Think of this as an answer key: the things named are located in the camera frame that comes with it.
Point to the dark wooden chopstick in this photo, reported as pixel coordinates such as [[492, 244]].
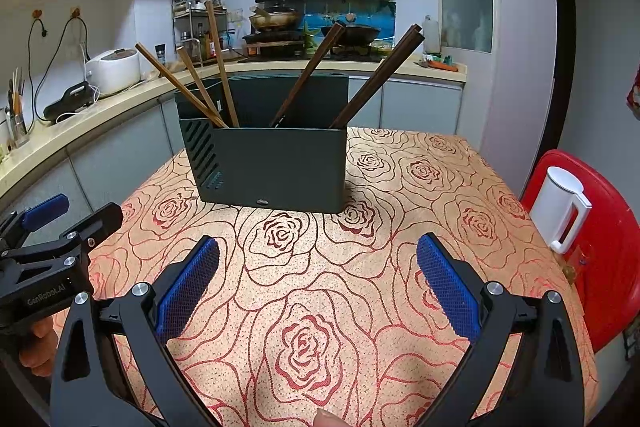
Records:
[[371, 76], [379, 79], [306, 71]]

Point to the black wok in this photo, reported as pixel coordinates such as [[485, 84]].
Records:
[[360, 34]]

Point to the brown wooden chopstick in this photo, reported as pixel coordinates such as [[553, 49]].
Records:
[[220, 57], [175, 82], [314, 69], [197, 79]]

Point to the dark green utensil holder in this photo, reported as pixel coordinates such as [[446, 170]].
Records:
[[280, 167]]

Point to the jar of kitchen utensils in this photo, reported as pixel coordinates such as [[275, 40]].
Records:
[[17, 127]]

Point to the blue backsplash poster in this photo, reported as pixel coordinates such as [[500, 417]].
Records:
[[375, 14]]

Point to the gas stove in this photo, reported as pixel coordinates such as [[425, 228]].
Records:
[[272, 43]]

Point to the dark door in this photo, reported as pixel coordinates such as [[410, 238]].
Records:
[[564, 57]]

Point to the metal spice rack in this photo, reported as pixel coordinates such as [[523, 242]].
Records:
[[192, 2]]

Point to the white kettle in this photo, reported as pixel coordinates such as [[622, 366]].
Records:
[[555, 202]]

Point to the pepper grinder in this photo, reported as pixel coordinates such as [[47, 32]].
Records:
[[160, 57]]

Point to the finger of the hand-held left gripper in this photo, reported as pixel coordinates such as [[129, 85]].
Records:
[[100, 219], [47, 207]]

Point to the grey base cabinets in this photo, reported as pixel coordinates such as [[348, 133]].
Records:
[[420, 107]]

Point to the person's left hand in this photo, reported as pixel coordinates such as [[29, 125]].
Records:
[[37, 352]]

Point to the beige kitchen counter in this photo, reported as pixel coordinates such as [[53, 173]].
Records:
[[100, 112]]

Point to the red hanging bag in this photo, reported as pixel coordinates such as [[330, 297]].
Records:
[[634, 99]]

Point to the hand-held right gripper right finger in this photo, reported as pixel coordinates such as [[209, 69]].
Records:
[[447, 287]]

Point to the rose patterned tablecloth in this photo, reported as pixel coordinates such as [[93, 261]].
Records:
[[310, 267]]

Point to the person's right hand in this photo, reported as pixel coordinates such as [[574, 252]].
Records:
[[331, 419]]

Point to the orange and green sponge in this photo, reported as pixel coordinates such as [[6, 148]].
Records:
[[440, 63]]

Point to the red plastic stool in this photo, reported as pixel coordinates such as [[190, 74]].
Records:
[[610, 232]]

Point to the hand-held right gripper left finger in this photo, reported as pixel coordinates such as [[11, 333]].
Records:
[[187, 289]]

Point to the orange wall hook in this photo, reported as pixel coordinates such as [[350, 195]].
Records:
[[36, 13], [75, 12]]

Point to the white plastic bottle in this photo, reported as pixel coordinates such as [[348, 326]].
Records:
[[431, 37]]

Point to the black handheld appliance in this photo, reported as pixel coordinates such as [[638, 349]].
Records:
[[67, 102]]

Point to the white rice cooker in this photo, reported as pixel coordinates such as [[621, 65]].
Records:
[[112, 72]]

